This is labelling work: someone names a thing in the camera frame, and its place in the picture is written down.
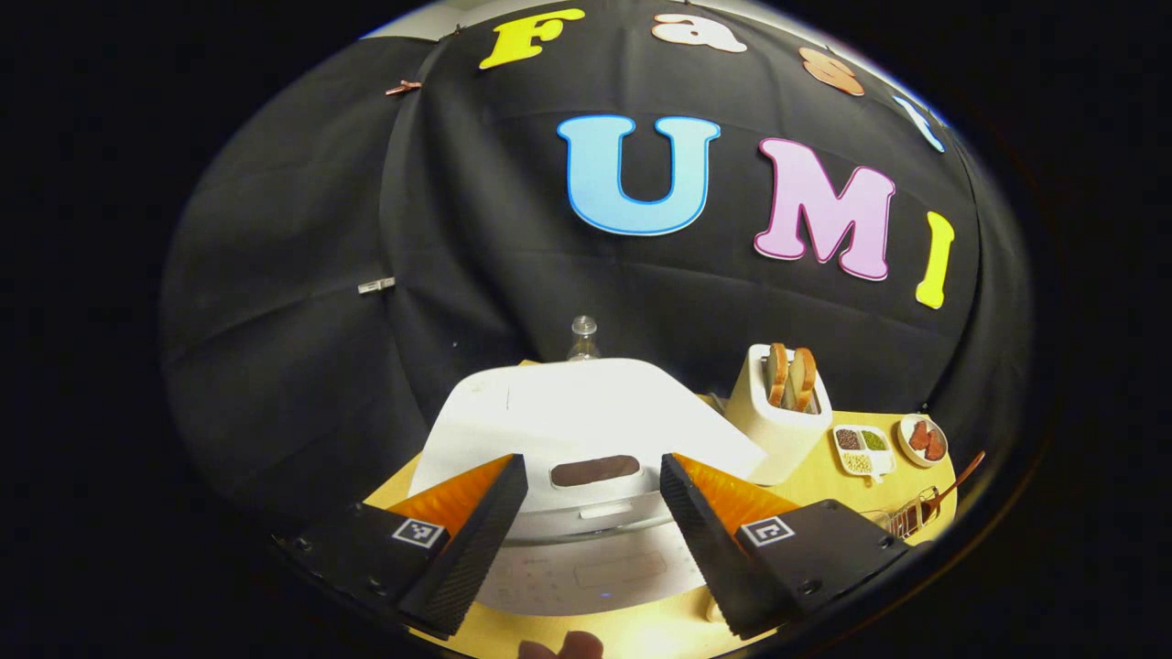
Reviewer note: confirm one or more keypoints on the green beans pile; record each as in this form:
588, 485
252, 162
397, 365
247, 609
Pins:
873, 440

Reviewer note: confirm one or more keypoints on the silver cloth clip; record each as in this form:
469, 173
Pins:
376, 286

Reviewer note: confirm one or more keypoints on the brown wooden spoon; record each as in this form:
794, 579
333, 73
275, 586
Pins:
957, 478

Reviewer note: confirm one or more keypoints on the white toaster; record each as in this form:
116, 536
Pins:
778, 448

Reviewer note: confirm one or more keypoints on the pale rice grains pile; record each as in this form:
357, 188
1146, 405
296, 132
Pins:
857, 463

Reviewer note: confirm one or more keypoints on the white round plate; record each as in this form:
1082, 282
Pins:
904, 444

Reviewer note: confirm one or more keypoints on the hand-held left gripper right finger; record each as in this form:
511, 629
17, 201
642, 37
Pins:
710, 558

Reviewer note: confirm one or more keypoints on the white rice cooker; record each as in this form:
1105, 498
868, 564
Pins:
586, 412

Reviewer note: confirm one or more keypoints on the white divided dish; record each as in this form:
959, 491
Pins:
881, 462

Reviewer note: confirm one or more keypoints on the bread slice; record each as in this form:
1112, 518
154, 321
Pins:
778, 375
802, 380

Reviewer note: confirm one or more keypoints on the red cloth clip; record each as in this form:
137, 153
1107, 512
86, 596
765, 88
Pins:
404, 88

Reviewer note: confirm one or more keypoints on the small cream object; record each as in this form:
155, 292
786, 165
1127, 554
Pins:
715, 610

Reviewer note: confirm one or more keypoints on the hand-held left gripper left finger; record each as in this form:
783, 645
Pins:
472, 558

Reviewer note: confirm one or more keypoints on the small glass bottle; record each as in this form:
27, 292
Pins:
584, 340

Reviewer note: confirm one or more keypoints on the red meat piece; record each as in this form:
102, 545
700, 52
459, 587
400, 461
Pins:
936, 446
919, 436

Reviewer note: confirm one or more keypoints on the brown beans pile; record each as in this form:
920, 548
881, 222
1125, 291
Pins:
849, 439

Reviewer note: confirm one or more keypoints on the black backdrop cloth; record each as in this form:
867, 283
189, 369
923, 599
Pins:
302, 275

